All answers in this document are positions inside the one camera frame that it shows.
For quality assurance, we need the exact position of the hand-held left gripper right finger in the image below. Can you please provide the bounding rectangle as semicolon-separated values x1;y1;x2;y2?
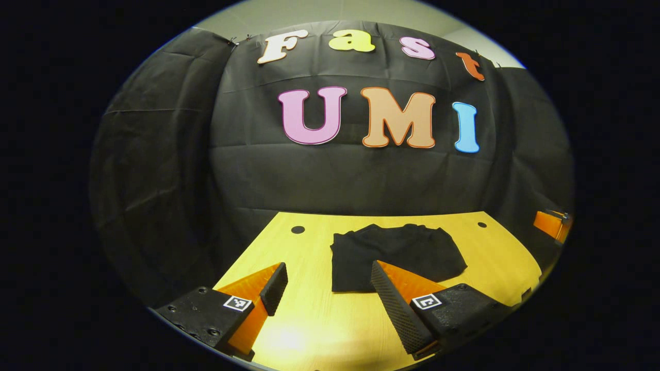
370;260;516;361

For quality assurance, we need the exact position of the black buttoned shirt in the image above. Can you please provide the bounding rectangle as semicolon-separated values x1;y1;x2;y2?
330;223;468;293

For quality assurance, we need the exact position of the black backdrop cloth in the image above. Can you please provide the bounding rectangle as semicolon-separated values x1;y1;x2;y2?
89;21;575;310

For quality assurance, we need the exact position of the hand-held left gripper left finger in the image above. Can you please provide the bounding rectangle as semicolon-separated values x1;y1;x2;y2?
154;262;288;361

